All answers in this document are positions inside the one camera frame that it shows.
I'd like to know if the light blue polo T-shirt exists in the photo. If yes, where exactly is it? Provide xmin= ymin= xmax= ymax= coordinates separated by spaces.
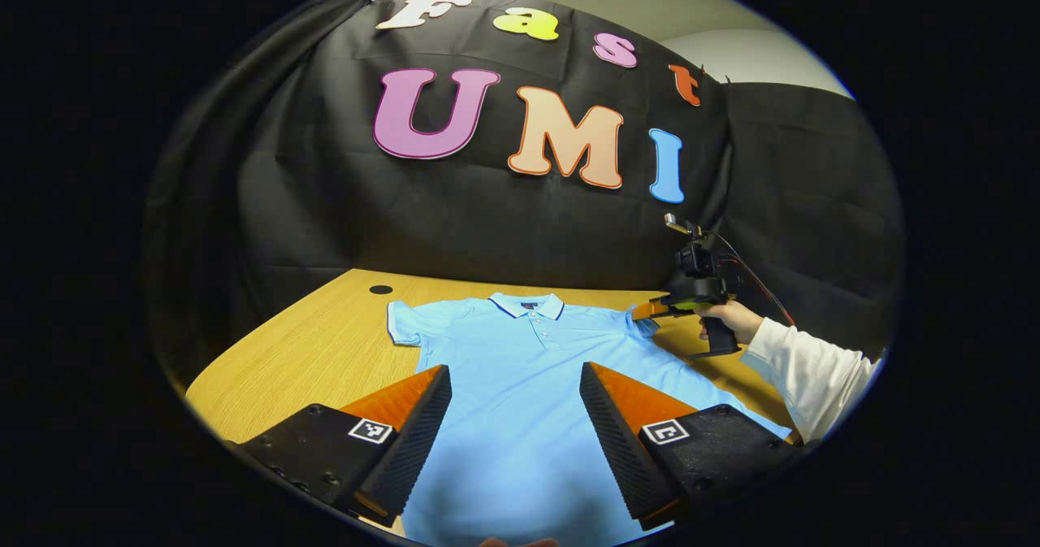
xmin=386 ymin=291 xmax=793 ymax=547

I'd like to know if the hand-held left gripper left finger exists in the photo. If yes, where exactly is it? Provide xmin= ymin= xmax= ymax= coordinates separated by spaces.
xmin=230 ymin=364 xmax=453 ymax=528

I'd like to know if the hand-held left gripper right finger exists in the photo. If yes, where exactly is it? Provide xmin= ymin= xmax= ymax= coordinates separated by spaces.
xmin=578 ymin=361 xmax=804 ymax=532

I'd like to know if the thin red gripper cable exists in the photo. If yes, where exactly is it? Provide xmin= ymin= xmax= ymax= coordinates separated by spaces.
xmin=708 ymin=230 xmax=798 ymax=328

